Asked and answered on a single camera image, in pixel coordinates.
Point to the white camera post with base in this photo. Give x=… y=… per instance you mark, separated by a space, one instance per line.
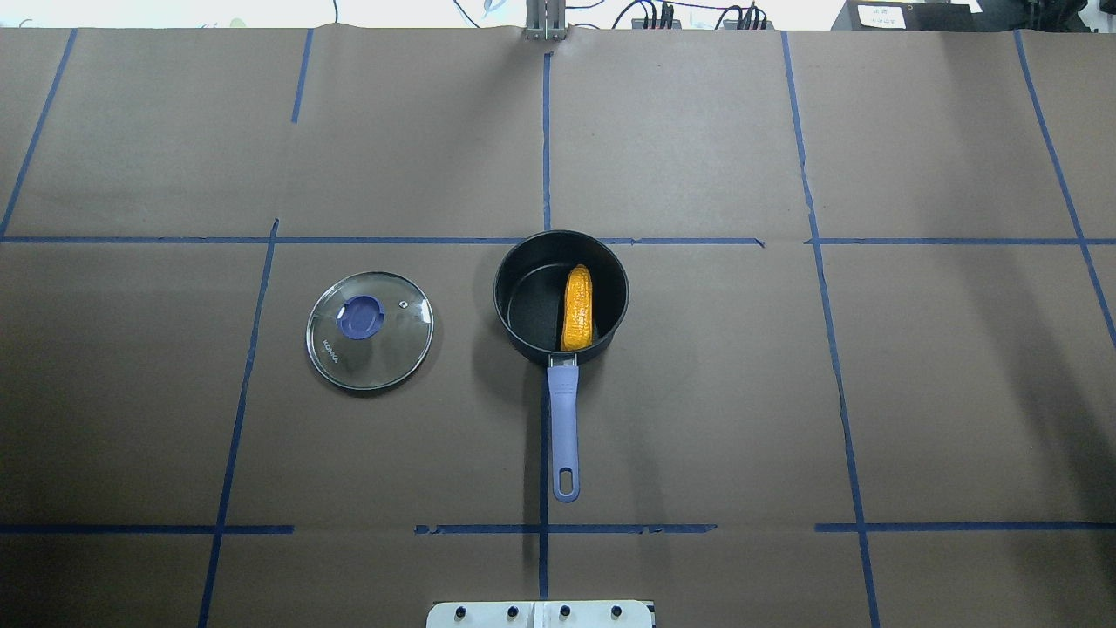
x=544 y=613

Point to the yellow corn cob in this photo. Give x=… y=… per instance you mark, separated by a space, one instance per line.
x=577 y=326

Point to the blue saucepan with handle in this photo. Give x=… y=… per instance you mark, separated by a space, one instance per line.
x=561 y=295

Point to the aluminium frame post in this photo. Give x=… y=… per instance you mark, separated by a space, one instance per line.
x=546 y=20

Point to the black box with label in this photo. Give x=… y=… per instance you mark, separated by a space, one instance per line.
x=915 y=16

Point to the glass lid blue knob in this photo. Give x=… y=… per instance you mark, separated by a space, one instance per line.
x=370 y=331

